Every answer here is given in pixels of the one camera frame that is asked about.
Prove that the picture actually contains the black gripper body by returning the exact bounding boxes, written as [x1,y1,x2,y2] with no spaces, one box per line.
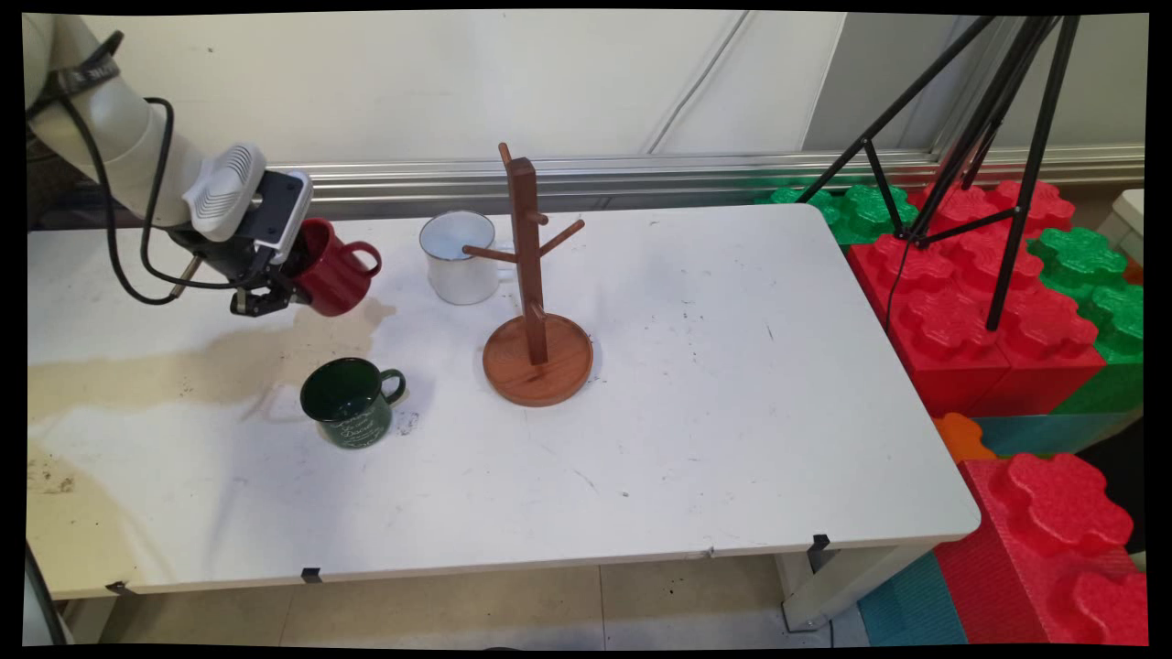
[168,224,287,296]

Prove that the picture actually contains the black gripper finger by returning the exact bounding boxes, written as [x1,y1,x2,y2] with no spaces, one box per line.
[229,276,309,319]

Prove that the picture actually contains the red enamel mug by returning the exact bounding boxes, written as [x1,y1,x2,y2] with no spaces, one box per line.
[289,217,384,319]

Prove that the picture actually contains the dark green mug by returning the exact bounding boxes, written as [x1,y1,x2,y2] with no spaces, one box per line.
[299,356,408,451]

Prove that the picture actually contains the white enamel mug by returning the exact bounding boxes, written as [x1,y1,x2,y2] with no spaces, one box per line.
[418,210,519,308]

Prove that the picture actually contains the brown wooden mug tree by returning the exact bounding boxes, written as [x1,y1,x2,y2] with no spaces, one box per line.
[461,141,595,409]

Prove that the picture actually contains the green foam building block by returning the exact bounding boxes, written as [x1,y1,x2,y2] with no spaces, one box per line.
[754,182,922,249]
[1025,226,1146,416]

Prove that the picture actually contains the white table leg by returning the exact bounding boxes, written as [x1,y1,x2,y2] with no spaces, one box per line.
[776,544,937,633]

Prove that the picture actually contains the red foam building block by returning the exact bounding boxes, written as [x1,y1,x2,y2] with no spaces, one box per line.
[932,452,1151,647]
[846,178,1110,419]

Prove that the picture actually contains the orange foam building block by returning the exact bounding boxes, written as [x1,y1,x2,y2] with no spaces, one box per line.
[933,412,1000,464]

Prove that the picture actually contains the black tripod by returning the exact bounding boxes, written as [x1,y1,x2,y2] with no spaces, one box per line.
[795,14,1083,333]

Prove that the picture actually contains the teal foam building block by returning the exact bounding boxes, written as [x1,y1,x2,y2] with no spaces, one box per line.
[971,409,1145,460]

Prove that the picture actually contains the white box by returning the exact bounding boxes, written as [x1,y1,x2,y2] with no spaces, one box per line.
[1093,189,1146,267]

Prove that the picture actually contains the white vented wrist camera module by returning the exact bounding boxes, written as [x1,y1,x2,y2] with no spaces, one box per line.
[181,143,315,267]

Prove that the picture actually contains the black cable with metal plug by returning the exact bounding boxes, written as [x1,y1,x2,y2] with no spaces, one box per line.
[26,31,200,307]

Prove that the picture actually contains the black cable strap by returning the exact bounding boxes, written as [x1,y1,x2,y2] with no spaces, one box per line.
[50,57,123,96]

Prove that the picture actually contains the aluminium wall rail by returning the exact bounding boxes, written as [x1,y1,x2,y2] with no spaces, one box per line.
[266,145,1146,223]

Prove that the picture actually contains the white wall cable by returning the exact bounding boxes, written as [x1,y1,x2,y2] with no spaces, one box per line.
[645,11,781,156]

